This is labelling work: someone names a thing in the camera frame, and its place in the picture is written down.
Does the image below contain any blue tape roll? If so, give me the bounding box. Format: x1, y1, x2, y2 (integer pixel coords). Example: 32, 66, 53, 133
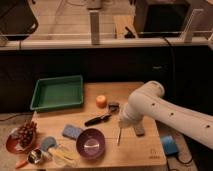
161, 136, 179, 156

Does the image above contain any bunch of dark grapes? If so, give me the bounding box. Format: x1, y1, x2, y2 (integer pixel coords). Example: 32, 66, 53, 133
18, 121, 37, 148

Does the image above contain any black monitor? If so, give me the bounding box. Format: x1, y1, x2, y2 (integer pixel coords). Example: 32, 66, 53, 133
133, 0, 190, 34

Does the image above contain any grey rectangular sponge block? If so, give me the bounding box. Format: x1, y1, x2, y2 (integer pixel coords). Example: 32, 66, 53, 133
133, 124, 145, 137

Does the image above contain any small metal pot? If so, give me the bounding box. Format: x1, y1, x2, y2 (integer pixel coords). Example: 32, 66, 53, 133
27, 148, 45, 165

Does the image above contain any blue grey cloth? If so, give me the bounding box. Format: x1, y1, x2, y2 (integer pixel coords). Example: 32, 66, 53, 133
41, 137, 57, 152

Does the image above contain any blue sponge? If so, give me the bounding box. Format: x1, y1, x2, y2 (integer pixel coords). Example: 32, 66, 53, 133
62, 125, 83, 139

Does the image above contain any green plastic tray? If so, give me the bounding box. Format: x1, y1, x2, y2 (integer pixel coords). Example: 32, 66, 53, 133
30, 75, 84, 112

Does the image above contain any purple bowl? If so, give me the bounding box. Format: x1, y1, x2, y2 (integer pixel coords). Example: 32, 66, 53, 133
76, 128, 105, 160

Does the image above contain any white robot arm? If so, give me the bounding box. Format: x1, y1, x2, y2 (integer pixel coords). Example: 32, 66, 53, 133
119, 81, 213, 150

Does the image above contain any orange round fruit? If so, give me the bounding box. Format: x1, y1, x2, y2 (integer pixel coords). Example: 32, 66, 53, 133
96, 95, 107, 108

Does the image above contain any yellow banana toy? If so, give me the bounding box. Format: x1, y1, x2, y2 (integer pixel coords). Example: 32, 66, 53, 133
48, 147, 78, 167

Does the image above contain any silver metal fork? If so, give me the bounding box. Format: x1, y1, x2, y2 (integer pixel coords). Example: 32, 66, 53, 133
116, 127, 122, 146

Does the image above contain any black handled brush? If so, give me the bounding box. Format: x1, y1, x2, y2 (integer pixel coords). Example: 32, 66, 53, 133
84, 102, 120, 127

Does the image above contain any grey metal post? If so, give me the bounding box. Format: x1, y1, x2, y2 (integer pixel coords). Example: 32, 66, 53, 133
90, 10, 100, 45

